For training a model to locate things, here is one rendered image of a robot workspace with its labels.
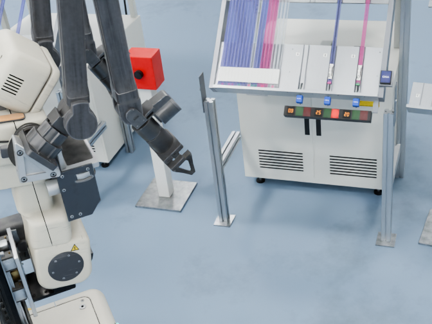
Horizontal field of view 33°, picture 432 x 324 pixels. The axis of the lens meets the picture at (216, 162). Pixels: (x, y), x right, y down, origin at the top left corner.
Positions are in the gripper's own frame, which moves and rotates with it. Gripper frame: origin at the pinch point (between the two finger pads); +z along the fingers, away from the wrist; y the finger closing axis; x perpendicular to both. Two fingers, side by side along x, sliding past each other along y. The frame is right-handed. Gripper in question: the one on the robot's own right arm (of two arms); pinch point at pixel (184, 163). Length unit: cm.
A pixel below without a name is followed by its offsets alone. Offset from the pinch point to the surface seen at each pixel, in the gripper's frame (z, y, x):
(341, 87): 68, 50, -62
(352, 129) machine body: 109, 70, -62
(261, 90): 57, 70, -41
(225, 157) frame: 88, 93, -13
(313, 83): 64, 59, -57
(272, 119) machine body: 94, 97, -41
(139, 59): 38, 121, -16
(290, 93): 63, 63, -48
